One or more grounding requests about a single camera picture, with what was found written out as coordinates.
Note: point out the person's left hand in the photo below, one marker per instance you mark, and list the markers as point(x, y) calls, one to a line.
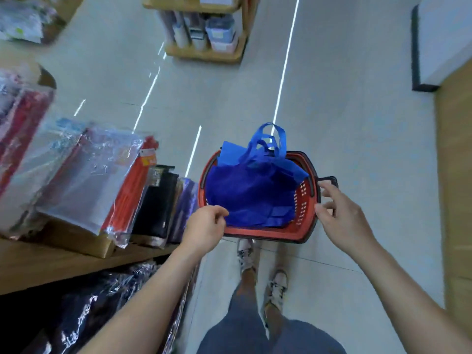
point(203, 230)

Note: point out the person's right hand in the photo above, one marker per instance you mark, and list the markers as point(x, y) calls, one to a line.
point(345, 221)

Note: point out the red shopping basket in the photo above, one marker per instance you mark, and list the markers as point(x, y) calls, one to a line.
point(258, 232)

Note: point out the heap of blue bags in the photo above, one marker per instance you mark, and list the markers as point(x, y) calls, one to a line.
point(251, 184)

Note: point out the person's right forearm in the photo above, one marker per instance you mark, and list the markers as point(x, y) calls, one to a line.
point(413, 298)

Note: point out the person's left forearm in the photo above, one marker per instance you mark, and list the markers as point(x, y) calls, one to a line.
point(144, 306)

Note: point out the person's right shoe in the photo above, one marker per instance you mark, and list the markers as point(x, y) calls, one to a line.
point(276, 291)

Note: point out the person's left leg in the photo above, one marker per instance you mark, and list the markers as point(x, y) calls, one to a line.
point(236, 320)

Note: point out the person's leg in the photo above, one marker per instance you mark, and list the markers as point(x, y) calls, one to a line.
point(236, 320)
point(306, 339)

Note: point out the person's right leg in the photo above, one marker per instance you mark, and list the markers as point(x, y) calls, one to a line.
point(306, 339)

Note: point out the black wrapped bags group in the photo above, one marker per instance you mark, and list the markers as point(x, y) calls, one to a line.
point(88, 313)

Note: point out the black A5 notebook pack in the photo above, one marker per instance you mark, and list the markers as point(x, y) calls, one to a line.
point(156, 206)

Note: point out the clear wrapped pack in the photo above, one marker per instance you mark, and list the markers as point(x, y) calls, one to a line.
point(92, 177)

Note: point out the brown cardboard box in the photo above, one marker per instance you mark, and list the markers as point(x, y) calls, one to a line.
point(77, 239)

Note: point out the white plastic box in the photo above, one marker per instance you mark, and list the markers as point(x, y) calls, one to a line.
point(221, 34)

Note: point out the white cabinet with dark edge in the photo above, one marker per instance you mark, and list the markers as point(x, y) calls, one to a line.
point(446, 37)

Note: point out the red packaged goods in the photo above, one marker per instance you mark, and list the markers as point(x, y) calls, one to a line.
point(18, 118)

